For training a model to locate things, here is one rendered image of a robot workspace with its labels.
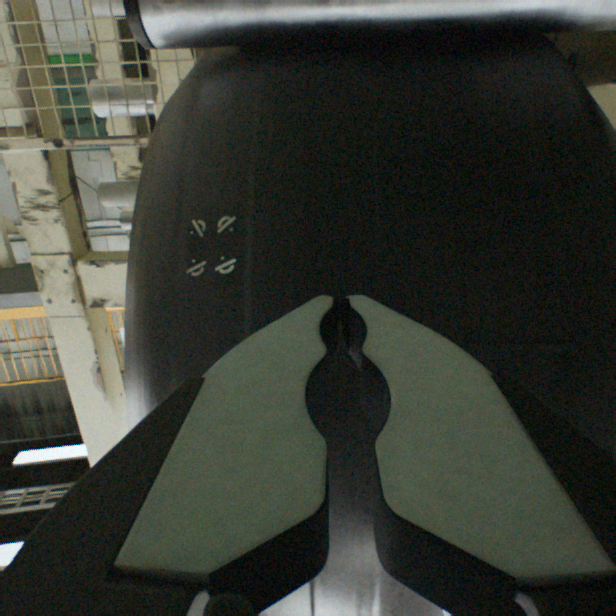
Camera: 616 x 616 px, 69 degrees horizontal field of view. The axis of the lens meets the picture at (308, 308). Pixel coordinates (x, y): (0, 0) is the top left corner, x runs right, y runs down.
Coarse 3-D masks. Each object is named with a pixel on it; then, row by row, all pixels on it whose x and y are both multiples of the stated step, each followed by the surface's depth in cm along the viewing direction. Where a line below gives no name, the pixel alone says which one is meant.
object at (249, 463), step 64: (320, 320) 11; (256, 384) 9; (320, 384) 9; (192, 448) 7; (256, 448) 7; (320, 448) 7; (192, 512) 6; (256, 512) 6; (320, 512) 6; (192, 576) 6; (256, 576) 6
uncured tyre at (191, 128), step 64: (256, 64) 27; (320, 64) 26; (384, 64) 26; (448, 64) 26; (512, 64) 26; (192, 128) 25; (256, 128) 24; (320, 128) 24; (384, 128) 24; (448, 128) 23; (512, 128) 23; (576, 128) 23; (192, 192) 23; (256, 192) 23; (320, 192) 22; (384, 192) 22; (448, 192) 22; (512, 192) 22; (576, 192) 22; (128, 256) 26; (256, 256) 22; (320, 256) 22; (384, 256) 21; (448, 256) 21; (512, 256) 21; (576, 256) 21; (128, 320) 26; (192, 320) 22; (256, 320) 21; (448, 320) 21; (512, 320) 21; (576, 320) 21; (128, 384) 26; (576, 384) 21; (320, 576) 23; (384, 576) 23
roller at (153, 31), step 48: (144, 0) 25; (192, 0) 25; (240, 0) 25; (288, 0) 25; (336, 0) 25; (384, 0) 25; (432, 0) 25; (480, 0) 25; (528, 0) 25; (576, 0) 25
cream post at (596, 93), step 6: (588, 90) 44; (594, 90) 43; (600, 90) 42; (606, 90) 41; (612, 90) 40; (594, 96) 43; (600, 96) 42; (606, 96) 41; (612, 96) 40; (600, 102) 42; (606, 102) 41; (612, 102) 40; (606, 108) 41; (612, 108) 40; (606, 114) 41; (612, 114) 40; (612, 120) 40
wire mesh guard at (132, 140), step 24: (0, 0) 68; (0, 24) 69; (144, 96) 72; (0, 144) 75; (24, 144) 75; (48, 144) 75; (72, 144) 75; (96, 144) 75; (120, 144) 74; (144, 144) 74
